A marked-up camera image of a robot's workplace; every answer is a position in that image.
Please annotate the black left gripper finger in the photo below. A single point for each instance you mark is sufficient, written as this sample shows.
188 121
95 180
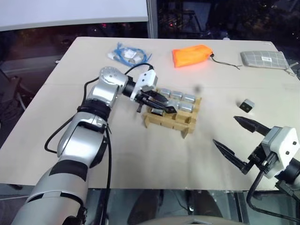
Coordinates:
161 97
167 109

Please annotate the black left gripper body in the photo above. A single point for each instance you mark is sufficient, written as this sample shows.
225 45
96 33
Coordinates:
143 99

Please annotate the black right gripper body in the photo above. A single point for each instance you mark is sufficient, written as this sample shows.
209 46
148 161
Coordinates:
260 159

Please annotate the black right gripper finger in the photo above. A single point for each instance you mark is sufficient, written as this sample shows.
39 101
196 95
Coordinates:
230 155
249 124

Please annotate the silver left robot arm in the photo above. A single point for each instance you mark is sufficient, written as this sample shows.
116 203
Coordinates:
75 140

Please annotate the wooden rack tray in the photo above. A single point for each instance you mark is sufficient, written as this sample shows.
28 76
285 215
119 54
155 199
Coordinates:
178 122

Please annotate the single grey metal block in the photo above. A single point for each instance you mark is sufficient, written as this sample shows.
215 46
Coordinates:
246 105

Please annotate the grey checked fabric pouch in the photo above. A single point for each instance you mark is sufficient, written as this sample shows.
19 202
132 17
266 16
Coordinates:
262 59

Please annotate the white board panel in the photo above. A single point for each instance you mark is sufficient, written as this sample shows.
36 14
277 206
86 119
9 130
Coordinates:
70 11

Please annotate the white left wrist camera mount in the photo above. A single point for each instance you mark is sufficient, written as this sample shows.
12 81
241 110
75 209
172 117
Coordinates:
147 78

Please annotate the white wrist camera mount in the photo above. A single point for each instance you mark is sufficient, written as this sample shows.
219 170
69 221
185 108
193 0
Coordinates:
147 78
284 147

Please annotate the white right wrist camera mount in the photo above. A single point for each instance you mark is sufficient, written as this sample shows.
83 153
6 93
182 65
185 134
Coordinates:
284 147

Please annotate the grey window post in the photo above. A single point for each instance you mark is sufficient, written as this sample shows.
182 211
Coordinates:
152 18

